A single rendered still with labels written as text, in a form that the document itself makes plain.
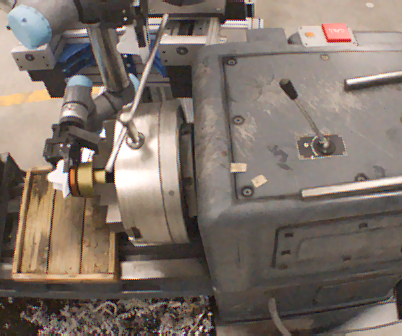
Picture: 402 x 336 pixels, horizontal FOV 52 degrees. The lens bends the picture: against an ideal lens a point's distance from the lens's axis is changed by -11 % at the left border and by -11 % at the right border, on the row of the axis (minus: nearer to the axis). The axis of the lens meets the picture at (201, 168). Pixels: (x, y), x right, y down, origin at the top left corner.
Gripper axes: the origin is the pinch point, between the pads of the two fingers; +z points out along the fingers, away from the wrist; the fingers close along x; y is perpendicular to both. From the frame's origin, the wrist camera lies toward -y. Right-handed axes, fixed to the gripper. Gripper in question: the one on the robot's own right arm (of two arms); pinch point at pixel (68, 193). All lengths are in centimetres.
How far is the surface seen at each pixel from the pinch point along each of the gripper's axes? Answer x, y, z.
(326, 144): 19, -55, 5
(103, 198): 2.8, -9.8, 3.5
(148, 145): 15.5, -22.0, -0.3
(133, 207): 9.0, -18.1, 9.3
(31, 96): -111, 88, -140
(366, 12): -109, -146, -199
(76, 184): 2.3, -2.7, -0.8
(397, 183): 20, -66, 15
